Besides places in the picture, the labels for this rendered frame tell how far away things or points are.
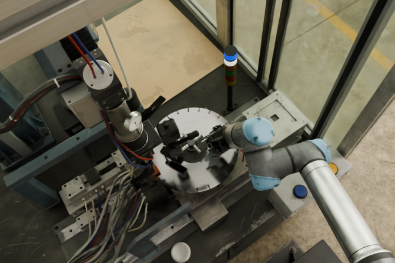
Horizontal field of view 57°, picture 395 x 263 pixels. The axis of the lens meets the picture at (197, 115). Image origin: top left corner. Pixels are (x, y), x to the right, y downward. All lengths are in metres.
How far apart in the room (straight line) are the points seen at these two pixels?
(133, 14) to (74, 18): 1.79
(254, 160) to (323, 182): 0.18
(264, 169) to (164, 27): 1.12
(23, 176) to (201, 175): 0.59
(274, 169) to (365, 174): 1.48
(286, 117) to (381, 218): 1.11
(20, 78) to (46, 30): 1.77
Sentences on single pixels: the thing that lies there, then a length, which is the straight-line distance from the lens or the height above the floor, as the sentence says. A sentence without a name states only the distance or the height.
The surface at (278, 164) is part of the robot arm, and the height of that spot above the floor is 1.24.
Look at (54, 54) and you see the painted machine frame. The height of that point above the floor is 1.52.
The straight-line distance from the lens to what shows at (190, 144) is 1.26.
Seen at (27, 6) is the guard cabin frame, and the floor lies 2.03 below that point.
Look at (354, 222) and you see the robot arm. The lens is 0.90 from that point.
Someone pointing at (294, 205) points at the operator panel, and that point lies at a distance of 1.31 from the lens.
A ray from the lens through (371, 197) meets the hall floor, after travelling 2.38.
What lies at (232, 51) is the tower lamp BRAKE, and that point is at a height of 1.16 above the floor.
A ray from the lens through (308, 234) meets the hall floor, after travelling 2.23.
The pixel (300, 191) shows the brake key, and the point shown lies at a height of 0.91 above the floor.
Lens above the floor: 2.15
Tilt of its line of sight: 62 degrees down
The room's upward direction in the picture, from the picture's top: 9 degrees counter-clockwise
